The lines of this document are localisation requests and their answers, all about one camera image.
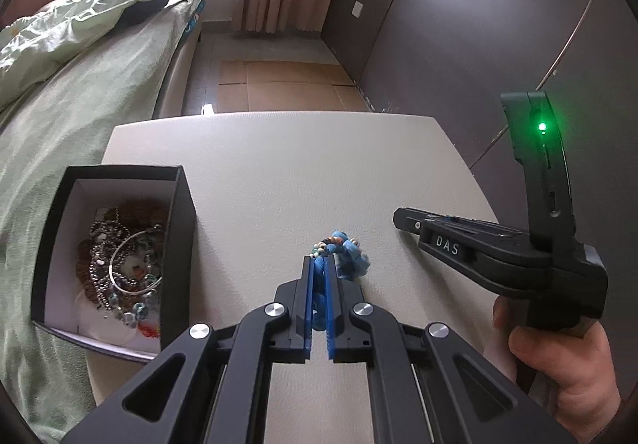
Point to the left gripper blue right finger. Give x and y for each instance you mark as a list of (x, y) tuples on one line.
[(333, 308)]

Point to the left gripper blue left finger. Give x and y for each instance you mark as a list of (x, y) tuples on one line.
[(305, 305)]

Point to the black jewelry box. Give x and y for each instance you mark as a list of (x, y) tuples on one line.
[(143, 195)]

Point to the right hand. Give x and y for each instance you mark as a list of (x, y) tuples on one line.
[(583, 369)]

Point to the white pouch in box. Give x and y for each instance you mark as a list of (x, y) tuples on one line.
[(101, 325)]

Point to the beige bed base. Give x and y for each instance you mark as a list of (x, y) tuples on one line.
[(171, 96)]

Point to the green bed blanket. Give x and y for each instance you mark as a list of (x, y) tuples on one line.
[(67, 120)]

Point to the black item on bed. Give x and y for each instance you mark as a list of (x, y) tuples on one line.
[(140, 12)]

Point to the light green duvet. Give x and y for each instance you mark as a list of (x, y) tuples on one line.
[(33, 48)]

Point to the white wall socket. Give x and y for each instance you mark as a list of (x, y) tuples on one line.
[(357, 9)]

